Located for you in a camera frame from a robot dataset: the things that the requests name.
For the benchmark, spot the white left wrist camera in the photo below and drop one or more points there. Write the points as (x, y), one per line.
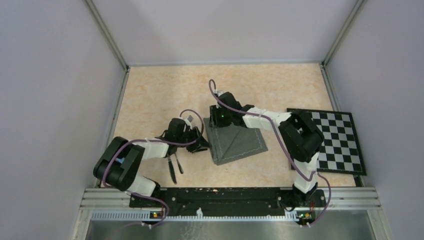
(188, 121)

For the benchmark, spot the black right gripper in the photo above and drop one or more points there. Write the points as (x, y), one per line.
(214, 121)

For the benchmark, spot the grey cloth napkin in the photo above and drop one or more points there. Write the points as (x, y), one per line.
(232, 143)

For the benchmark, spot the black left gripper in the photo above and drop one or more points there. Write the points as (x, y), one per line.
(203, 143)

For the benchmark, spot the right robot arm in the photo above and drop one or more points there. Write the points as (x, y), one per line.
(298, 136)

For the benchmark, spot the colourful card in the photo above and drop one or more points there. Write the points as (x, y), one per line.
(120, 160)

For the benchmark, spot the silver table knife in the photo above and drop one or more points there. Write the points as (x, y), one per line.
(171, 170)

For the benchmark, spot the silver fork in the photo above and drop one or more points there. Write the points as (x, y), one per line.
(180, 168)

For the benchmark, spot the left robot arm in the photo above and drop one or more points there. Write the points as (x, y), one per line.
(118, 166)

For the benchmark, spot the black white checkerboard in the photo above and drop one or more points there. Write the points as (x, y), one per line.
(340, 151)

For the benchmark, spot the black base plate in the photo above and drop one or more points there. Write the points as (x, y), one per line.
(228, 201)

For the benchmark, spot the aluminium frame rail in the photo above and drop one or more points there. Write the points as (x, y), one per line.
(111, 204)

